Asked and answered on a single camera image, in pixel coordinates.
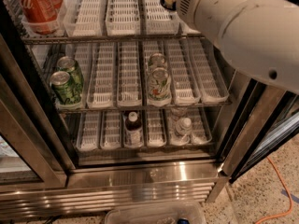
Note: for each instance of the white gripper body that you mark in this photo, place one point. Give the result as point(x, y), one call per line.
point(237, 27)

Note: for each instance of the blue pepsi can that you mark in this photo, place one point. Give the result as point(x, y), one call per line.
point(169, 6)

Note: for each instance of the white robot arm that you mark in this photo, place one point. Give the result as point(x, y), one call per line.
point(258, 38)

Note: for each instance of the rear silver soda can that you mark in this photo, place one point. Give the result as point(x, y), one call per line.
point(156, 60)

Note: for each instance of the open fridge door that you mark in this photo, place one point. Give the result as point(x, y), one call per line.
point(273, 120)

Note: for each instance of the rear green soda can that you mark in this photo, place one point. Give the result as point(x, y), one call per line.
point(71, 66)

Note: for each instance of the green soda can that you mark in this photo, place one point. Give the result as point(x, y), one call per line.
point(71, 66)
point(65, 88)

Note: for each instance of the stainless steel fridge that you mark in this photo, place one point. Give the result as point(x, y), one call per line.
point(78, 162)

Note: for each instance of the front red cola can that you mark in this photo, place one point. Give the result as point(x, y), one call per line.
point(41, 15)

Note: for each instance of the front green soda can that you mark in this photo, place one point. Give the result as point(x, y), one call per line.
point(65, 88)

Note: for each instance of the rear clear water bottle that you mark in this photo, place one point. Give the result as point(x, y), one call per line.
point(178, 113)

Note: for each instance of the clear water bottle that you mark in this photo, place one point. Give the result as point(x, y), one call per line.
point(182, 131)
point(178, 113)

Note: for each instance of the dark juice bottle white cap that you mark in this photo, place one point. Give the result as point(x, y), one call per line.
point(133, 129)

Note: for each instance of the clear plastic bin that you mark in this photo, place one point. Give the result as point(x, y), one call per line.
point(157, 213)

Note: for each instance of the blue bottle cap in bin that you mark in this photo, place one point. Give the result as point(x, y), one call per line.
point(183, 221)

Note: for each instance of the middle wire shelf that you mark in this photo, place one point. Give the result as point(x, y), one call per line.
point(140, 107)

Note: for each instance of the wire shelf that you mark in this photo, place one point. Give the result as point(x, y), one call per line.
point(140, 107)
point(43, 40)

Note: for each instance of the top wire shelf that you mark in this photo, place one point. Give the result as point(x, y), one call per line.
point(43, 40)

